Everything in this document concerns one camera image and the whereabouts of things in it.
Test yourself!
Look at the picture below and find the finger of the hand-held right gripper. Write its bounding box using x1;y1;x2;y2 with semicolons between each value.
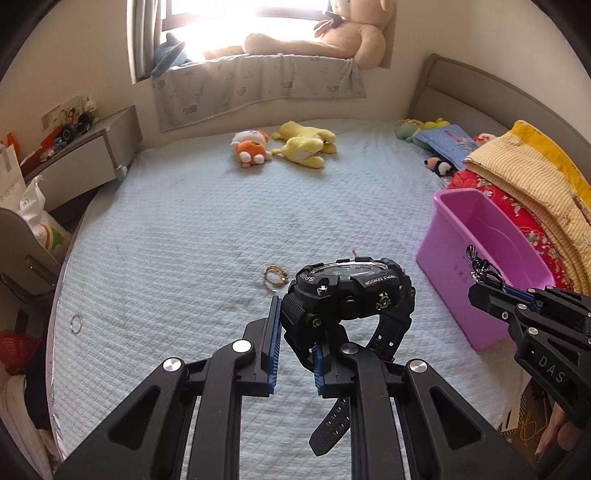
489;276;591;321
468;282;532;329

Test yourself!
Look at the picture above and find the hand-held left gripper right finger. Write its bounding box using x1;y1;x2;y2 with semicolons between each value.
314;318;539;480

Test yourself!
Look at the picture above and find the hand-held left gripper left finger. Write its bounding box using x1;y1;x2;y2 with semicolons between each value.
53;295;282;480

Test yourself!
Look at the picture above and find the black cord keychain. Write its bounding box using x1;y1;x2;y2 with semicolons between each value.
465;244;509;289

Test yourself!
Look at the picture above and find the pink plastic bin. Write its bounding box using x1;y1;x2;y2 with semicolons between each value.
416;188;557;352

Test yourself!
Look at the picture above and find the black sport wristwatch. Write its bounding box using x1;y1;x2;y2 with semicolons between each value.
279;257;416;457

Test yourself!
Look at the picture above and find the person's right hand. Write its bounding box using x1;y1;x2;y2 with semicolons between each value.
536;405;583;459

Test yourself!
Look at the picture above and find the yellow striped blanket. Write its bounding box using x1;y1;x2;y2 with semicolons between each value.
463;120;591;298

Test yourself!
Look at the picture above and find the panda plush toy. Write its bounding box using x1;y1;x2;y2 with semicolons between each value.
423;157;456;179

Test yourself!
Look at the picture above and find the light blue quilted bedspread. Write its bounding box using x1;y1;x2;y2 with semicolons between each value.
46;119;532;480

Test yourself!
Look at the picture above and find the blue printed pillow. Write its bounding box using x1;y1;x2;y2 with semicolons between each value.
412;124;481;171

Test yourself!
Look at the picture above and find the green plush toy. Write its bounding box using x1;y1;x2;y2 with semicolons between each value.
395;117;451;145

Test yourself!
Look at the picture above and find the grey padded headboard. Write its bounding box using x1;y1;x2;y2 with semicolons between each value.
405;53;591;155

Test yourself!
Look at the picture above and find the pile of light clothes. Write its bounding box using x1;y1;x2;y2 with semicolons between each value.
0;374;54;480

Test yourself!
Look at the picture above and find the red mesh basket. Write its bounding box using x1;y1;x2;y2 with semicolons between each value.
0;331;40;376

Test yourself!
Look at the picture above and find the orange and white plush toy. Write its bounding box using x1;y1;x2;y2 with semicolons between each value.
230;129;272;168

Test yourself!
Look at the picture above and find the grey chair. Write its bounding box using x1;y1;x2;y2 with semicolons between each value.
0;207;64;298

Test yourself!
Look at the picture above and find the white plastic bag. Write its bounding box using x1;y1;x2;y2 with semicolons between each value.
17;176;73;253

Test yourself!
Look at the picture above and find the yellow plush toy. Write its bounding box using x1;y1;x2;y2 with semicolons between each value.
270;121;338;169

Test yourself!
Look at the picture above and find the grey nightstand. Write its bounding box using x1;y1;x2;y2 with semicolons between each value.
22;106;144;214

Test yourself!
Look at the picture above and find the grey printed window cloth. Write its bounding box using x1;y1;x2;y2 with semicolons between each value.
152;53;368;133

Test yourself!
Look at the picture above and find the black toy car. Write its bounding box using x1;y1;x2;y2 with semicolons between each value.
61;113;94;140

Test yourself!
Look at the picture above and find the white paper bag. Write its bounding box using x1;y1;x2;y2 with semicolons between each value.
0;142;27;209

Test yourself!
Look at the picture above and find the large beige teddy bear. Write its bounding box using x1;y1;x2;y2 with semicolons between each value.
203;0;398;71

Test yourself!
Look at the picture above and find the blue plush toy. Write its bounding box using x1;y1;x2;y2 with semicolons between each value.
151;32;194;78

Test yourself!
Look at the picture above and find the grey curtain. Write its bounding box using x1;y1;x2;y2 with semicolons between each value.
127;0;172;85

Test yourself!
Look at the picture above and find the gold chain bracelet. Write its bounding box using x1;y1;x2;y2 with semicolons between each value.
262;264;291;295

